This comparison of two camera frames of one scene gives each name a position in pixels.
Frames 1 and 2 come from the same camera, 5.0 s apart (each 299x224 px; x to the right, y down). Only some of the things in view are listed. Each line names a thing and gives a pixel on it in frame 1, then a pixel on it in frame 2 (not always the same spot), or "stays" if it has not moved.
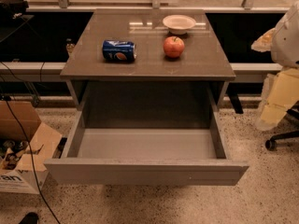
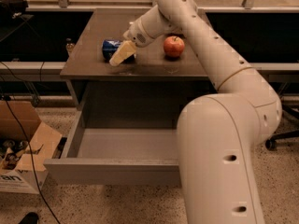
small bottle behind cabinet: (70, 45) stays
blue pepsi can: (116, 50) stays
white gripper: (287, 42) → (135, 35)
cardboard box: (27, 147) stays
